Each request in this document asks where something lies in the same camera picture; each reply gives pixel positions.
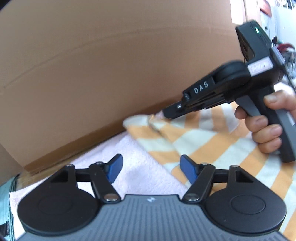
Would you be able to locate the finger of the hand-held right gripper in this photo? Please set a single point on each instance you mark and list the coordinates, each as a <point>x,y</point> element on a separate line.
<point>175,111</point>

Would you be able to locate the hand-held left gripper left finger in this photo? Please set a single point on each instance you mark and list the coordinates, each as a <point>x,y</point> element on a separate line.
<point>115,168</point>

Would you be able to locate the person's right hand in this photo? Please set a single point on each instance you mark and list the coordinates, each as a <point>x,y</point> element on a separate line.
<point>263,129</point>

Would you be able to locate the pink towel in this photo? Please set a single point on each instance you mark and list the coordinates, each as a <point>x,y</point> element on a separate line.
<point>143,162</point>

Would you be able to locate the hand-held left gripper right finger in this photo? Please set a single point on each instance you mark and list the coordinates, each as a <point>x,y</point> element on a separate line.
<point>187,168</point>

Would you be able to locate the large cardboard box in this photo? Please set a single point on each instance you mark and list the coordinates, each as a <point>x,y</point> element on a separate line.
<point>92,69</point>

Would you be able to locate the teal striped mat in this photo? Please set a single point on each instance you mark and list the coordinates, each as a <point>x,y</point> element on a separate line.
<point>4,208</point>

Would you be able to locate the orange white striped shirt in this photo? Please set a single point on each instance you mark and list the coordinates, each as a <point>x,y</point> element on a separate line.
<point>208,143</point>

